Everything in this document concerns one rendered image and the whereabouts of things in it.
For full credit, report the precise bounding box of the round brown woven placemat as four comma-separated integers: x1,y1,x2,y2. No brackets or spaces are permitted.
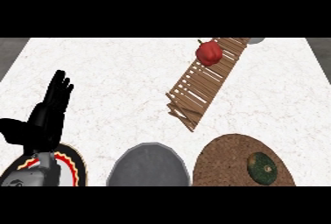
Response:
191,133,297,187

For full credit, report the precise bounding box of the black patterned round plate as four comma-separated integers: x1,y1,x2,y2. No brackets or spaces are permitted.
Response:
0,142,89,187

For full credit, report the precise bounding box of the brown wooden slat placemat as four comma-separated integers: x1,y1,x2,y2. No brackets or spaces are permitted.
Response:
165,37,253,133

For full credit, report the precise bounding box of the red bell pepper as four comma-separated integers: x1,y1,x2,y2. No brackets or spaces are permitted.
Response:
194,38,225,67

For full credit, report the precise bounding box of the dark green squash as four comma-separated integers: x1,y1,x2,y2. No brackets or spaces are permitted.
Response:
245,151,279,186

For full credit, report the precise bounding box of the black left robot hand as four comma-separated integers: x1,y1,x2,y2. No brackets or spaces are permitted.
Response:
0,69,75,157

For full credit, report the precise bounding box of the round grey plate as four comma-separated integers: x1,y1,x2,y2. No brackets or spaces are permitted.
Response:
105,142,192,187

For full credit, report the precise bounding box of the small grey round object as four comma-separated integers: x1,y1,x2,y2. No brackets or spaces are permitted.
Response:
245,37,266,46

